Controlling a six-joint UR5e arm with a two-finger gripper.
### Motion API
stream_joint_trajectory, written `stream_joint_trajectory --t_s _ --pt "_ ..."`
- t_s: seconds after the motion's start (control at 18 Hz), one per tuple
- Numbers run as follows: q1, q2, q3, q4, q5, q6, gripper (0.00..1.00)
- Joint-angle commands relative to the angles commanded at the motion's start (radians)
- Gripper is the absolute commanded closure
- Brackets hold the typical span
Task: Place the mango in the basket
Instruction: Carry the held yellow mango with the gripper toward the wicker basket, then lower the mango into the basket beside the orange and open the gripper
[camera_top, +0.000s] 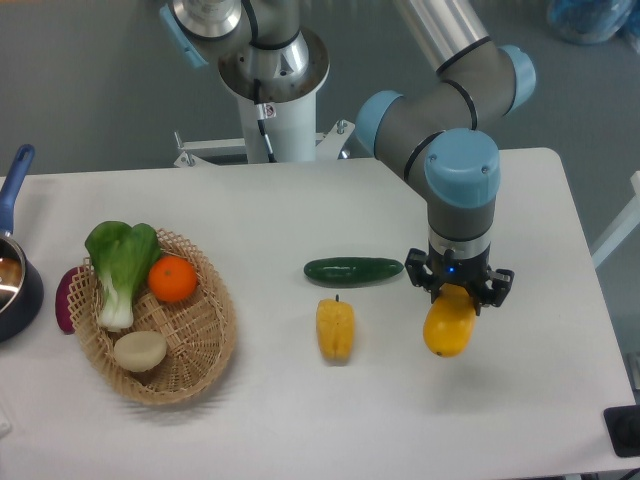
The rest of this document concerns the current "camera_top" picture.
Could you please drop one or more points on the yellow bell pepper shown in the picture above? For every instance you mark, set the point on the yellow bell pepper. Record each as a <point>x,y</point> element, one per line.
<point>335,329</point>

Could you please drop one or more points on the white frame at right edge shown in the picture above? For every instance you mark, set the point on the white frame at right edge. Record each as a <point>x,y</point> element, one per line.
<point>619,228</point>

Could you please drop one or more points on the dark green cucumber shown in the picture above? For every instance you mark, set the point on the dark green cucumber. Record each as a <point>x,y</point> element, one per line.
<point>351,272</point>

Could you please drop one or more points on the woven wicker basket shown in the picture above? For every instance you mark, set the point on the woven wicker basket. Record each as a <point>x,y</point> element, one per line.
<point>200,331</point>

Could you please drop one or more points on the blue plastic bag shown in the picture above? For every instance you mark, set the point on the blue plastic bag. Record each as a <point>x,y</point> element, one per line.
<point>588,22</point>

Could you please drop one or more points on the black device at table edge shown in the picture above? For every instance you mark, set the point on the black device at table edge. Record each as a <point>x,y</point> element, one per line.
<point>623,429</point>

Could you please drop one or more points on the yellow mango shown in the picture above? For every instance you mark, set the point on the yellow mango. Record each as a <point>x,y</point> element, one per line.
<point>450,322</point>

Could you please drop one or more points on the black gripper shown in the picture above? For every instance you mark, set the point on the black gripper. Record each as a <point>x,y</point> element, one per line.
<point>430,271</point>

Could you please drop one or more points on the purple eggplant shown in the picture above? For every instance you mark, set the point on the purple eggplant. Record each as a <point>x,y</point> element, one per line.
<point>67,291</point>

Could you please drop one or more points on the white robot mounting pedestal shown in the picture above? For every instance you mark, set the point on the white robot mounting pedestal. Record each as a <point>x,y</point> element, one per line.
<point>275,90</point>

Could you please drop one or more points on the beige round bun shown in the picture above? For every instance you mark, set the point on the beige round bun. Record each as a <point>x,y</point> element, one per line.
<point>140,351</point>

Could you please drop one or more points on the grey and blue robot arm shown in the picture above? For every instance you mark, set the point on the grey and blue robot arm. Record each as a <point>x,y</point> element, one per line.
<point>435,144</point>

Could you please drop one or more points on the orange fruit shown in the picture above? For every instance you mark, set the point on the orange fruit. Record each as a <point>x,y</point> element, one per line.
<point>172,279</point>

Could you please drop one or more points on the blue saucepan with handle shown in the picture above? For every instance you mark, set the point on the blue saucepan with handle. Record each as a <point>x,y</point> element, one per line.
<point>22,290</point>

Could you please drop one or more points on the green bok choy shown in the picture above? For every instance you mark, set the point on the green bok choy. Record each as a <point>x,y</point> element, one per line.
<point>122,256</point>

